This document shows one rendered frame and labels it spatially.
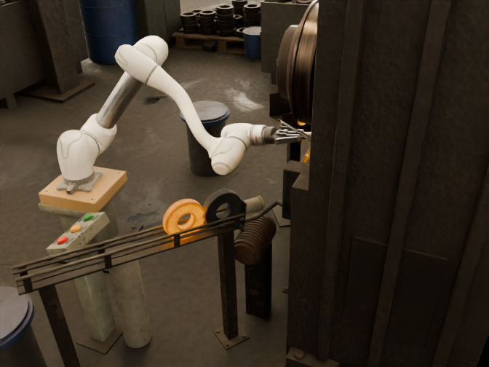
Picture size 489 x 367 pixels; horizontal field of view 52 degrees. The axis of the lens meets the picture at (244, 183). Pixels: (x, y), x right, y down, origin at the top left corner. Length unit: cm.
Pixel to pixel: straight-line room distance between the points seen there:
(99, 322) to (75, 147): 83
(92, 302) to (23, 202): 136
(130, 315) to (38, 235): 109
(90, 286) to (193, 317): 53
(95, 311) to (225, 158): 85
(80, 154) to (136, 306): 82
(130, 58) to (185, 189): 124
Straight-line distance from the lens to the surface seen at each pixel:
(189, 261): 269
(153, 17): 557
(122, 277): 204
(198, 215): 178
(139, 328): 225
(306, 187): 166
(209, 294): 251
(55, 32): 474
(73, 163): 255
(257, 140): 216
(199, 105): 332
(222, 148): 207
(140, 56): 224
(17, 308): 205
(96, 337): 239
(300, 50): 177
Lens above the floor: 179
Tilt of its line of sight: 33 degrees down
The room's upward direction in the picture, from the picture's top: 2 degrees counter-clockwise
